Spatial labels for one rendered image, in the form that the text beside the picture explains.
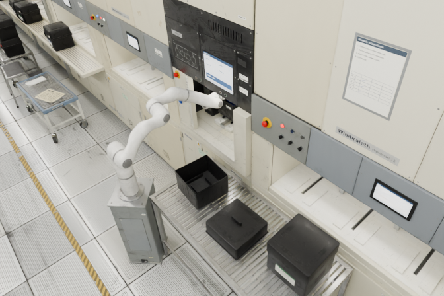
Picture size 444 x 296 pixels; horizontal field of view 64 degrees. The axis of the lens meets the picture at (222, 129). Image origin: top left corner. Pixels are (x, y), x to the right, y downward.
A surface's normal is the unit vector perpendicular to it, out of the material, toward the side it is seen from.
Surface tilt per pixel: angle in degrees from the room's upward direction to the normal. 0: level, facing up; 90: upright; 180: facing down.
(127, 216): 90
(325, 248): 0
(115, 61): 90
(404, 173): 90
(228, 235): 0
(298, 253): 0
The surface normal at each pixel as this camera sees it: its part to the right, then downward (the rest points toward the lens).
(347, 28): -0.76, 0.43
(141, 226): -0.07, 0.63
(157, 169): -0.04, -0.77
